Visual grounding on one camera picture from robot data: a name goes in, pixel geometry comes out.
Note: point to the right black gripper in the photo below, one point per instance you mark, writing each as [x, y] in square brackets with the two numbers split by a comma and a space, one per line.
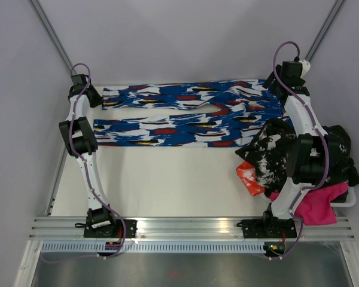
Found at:
[270, 80]

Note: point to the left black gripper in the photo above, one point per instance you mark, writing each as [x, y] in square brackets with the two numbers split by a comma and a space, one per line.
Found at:
[99, 99]

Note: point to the blue white red patterned trousers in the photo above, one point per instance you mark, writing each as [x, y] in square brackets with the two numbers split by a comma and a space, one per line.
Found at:
[215, 114]

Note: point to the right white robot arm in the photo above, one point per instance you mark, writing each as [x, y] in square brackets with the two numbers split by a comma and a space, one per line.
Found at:
[308, 162]

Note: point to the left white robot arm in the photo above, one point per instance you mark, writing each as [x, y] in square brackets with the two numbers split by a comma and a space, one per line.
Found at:
[80, 142]

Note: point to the black white patterned trousers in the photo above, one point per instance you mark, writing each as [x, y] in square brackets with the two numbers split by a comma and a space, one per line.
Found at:
[270, 149]

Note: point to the orange white garment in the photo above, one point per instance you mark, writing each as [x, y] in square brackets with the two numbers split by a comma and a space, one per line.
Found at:
[247, 175]

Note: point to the pink garment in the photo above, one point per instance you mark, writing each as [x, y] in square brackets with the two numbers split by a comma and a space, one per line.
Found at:
[315, 208]

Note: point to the white tray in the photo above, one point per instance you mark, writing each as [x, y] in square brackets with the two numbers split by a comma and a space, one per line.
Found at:
[347, 199]

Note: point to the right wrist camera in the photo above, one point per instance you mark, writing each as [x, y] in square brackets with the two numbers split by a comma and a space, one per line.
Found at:
[305, 67]

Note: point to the right aluminium frame post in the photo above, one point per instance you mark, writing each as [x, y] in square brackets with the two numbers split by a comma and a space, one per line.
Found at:
[325, 28]

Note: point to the aluminium frame post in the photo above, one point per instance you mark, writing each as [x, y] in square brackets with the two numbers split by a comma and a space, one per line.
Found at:
[51, 33]
[325, 28]

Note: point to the left aluminium frame post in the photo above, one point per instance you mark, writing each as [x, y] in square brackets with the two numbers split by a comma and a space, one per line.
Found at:
[51, 33]

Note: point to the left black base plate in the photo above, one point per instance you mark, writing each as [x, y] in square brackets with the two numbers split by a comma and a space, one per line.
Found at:
[110, 231]

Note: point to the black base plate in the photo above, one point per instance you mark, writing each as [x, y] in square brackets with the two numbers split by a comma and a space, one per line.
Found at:
[274, 229]
[110, 231]

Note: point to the aluminium mounting rail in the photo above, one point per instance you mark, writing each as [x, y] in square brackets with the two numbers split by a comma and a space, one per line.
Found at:
[181, 229]

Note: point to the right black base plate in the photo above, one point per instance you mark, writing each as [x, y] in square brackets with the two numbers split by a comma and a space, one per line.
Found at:
[274, 229]

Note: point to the slotted cable duct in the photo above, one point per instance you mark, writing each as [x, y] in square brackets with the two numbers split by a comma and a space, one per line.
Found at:
[157, 247]

